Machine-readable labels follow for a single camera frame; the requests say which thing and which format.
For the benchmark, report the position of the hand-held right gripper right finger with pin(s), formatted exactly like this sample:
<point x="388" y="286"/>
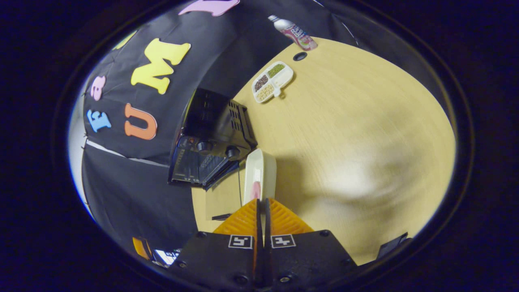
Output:
<point x="308" y="259"/>

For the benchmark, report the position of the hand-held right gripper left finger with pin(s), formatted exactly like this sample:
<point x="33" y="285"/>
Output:
<point x="219" y="259"/>

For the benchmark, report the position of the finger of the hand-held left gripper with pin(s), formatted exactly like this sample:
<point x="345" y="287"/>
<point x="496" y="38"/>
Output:
<point x="142" y="248"/>

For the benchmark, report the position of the pink meat slice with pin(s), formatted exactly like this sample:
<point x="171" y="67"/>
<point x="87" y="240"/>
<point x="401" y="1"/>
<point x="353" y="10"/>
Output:
<point x="255" y="190"/>

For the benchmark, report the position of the cream food plate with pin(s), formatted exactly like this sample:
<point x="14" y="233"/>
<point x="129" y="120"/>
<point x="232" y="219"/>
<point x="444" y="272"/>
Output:
<point x="263" y="170"/>

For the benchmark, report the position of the black electric oven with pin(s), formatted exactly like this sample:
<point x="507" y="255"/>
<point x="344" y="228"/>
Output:
<point x="215" y="121"/>

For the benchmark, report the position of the white divided dish of grains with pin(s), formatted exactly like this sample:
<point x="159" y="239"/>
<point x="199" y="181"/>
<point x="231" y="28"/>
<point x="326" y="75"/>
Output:
<point x="272" y="81"/>

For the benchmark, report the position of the black round table grommet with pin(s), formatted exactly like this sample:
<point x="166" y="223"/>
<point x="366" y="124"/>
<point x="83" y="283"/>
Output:
<point x="300" y="56"/>

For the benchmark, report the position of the black backdrop cloth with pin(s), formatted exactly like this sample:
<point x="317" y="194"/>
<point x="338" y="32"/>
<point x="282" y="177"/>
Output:
<point x="211" y="52"/>

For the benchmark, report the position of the pink label drink bottle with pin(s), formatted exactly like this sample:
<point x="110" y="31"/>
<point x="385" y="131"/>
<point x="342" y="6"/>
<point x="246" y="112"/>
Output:
<point x="296" y="34"/>

